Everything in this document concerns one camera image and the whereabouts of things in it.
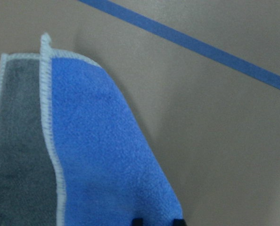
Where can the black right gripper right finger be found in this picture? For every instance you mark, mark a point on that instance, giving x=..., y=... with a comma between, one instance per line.
x=179, y=222

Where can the blue and grey towel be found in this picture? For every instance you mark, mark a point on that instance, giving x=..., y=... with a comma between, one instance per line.
x=71, y=151

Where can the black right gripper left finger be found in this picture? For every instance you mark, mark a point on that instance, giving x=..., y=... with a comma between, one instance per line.
x=137, y=222

